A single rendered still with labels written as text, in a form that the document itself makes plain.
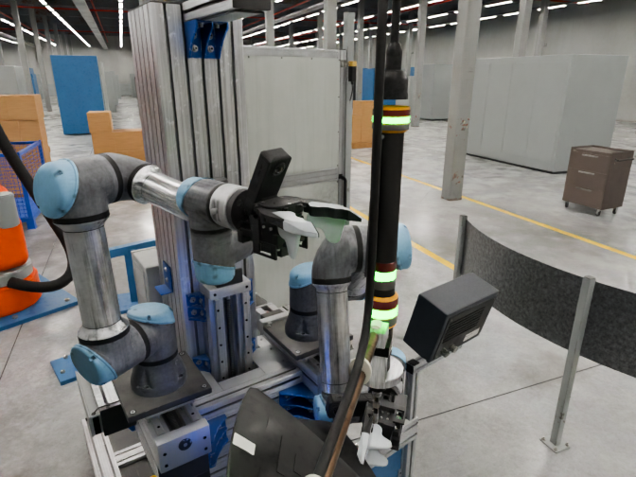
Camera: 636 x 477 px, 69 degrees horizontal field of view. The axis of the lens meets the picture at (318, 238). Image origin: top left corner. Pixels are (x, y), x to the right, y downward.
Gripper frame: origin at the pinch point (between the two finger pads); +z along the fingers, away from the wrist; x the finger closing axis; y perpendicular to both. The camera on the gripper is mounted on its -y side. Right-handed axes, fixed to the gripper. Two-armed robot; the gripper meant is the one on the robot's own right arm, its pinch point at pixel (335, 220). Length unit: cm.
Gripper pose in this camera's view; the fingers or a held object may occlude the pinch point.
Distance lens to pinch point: 63.8
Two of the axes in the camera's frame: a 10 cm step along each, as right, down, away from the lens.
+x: -6.7, 2.4, -7.0
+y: 0.0, 9.5, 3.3
